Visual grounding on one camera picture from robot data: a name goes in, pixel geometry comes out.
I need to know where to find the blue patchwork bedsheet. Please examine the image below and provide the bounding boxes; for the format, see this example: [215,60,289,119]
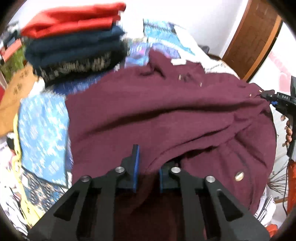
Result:
[14,20,208,226]

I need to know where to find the red folded garment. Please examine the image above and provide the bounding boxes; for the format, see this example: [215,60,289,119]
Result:
[21,3,126,39]

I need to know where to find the black patterned folded garment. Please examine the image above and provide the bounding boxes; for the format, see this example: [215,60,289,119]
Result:
[33,50,126,87]

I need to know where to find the cardboard box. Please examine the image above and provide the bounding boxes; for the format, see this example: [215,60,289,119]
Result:
[0,64,39,137]

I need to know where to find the navy folded garment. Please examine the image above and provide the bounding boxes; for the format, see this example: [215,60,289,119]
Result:
[25,25,125,68]

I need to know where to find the wooden door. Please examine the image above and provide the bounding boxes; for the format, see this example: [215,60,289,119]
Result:
[222,1,283,82]

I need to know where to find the white sliding wardrobe door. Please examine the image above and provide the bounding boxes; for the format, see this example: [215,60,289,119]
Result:
[249,23,295,164]

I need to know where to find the maroon garment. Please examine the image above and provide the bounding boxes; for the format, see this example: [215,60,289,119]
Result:
[66,51,276,240]

